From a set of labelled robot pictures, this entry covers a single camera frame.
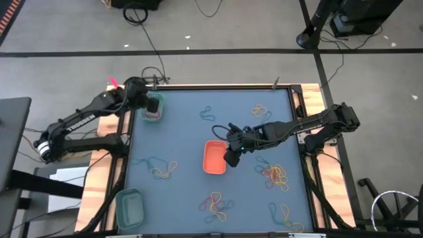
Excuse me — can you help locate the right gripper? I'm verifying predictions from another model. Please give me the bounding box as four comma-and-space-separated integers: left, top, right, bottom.
223, 122, 265, 168

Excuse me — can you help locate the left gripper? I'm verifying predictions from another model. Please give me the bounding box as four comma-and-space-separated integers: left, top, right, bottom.
124, 76, 161, 114

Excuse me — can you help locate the yellow rubber band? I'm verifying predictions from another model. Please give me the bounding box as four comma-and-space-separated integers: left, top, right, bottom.
263, 164, 290, 192
209, 191, 228, 223
280, 204, 305, 233
250, 103, 268, 118
149, 161, 178, 180

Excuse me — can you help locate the orange plastic basket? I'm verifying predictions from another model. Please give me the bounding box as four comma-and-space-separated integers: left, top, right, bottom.
202, 139, 228, 175

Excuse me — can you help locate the blue table mat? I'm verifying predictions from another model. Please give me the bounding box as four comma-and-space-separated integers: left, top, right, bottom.
125, 88, 314, 234

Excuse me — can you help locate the white board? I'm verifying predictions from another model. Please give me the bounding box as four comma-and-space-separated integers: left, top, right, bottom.
47, 165, 90, 214

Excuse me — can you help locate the black pole stand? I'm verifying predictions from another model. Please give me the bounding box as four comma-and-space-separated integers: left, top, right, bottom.
295, 0, 342, 50

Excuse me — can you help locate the black desk beam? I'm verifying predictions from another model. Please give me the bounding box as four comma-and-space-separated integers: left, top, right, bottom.
6, 169, 85, 200

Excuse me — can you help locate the grey desk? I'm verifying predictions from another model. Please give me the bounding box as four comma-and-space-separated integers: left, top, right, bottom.
0, 96, 33, 196

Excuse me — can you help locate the black chair base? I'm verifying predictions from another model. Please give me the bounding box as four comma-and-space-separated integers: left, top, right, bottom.
358, 177, 423, 234

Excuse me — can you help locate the striped floor mat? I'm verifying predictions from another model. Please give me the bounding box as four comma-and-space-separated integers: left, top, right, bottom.
0, 0, 26, 46

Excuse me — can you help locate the black equipment box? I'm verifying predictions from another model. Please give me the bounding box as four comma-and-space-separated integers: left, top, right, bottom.
329, 0, 404, 38

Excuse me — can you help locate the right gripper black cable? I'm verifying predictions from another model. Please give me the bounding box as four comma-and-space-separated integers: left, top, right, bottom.
211, 124, 239, 142

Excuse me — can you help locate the black table frame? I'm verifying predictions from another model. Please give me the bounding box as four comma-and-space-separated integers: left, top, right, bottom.
80, 84, 356, 238

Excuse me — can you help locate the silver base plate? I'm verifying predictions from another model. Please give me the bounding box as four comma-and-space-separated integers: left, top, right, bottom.
296, 132, 338, 147

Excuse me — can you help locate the black coiled floor cable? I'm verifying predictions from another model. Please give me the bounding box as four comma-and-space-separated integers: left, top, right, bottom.
122, 1, 171, 85

